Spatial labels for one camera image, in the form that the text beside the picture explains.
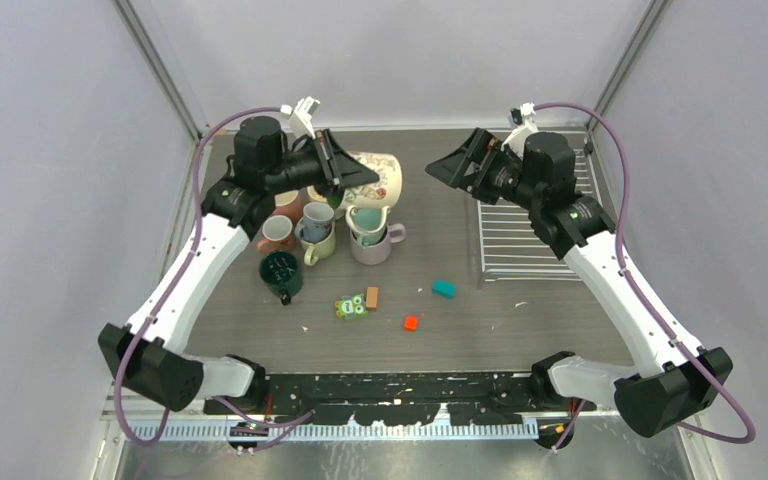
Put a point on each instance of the dark teal mug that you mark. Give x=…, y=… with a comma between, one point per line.
x=281, y=272

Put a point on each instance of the blue grey small cup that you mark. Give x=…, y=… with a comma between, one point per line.
x=316, y=223

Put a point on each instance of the green owl toy block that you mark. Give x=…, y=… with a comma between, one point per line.
x=351, y=307

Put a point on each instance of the black base bar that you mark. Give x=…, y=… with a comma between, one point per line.
x=394, y=399

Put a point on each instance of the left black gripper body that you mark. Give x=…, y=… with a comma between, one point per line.
x=300, y=170

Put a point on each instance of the red cube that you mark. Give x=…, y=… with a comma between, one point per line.
x=411, y=324

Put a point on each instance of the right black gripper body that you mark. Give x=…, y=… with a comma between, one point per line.
x=501, y=175

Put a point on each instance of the tan wooden block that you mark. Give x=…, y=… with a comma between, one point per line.
x=372, y=298

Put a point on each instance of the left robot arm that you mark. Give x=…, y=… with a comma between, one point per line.
x=146, y=355

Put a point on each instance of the terracotta small cup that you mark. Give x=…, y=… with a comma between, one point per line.
x=277, y=235

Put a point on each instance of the light green cream mug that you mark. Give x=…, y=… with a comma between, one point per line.
x=315, y=252

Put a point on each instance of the lilac pink mug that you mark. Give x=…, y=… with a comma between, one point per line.
x=379, y=252

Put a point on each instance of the pale green small mug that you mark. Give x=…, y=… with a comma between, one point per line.
x=368, y=225

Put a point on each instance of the cream ribbed mug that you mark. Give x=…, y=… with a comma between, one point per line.
x=314, y=196

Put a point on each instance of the teal block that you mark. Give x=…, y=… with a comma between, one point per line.
x=444, y=289

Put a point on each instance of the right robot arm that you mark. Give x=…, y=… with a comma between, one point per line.
x=668, y=379

